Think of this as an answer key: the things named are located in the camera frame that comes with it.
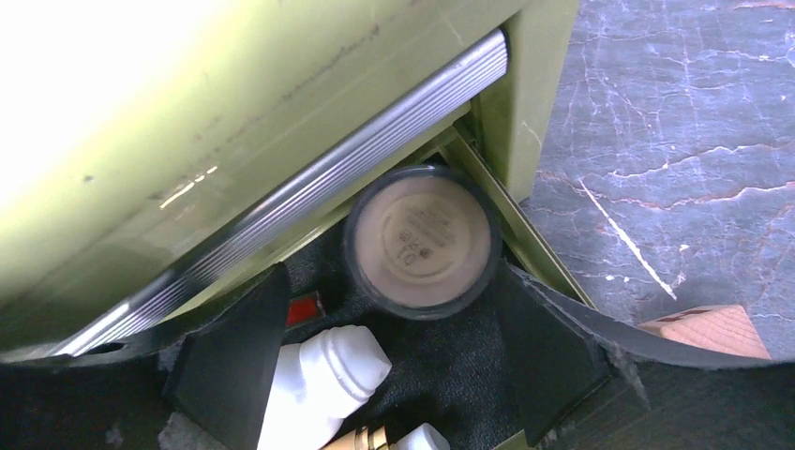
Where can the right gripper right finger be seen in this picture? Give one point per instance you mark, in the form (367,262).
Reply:
(583,380)

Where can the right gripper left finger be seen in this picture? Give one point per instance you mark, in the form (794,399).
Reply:
(213,365)

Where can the white bottle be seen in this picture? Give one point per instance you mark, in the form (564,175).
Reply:
(318,384)

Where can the beige foundation bottle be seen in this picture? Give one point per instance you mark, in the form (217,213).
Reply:
(423,437)

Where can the round powder jar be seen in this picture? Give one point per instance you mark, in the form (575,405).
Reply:
(422,242)

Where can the green makeup organizer box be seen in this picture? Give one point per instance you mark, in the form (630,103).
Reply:
(157,155)

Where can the brown wooden cube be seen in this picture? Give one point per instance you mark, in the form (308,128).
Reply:
(721,328)

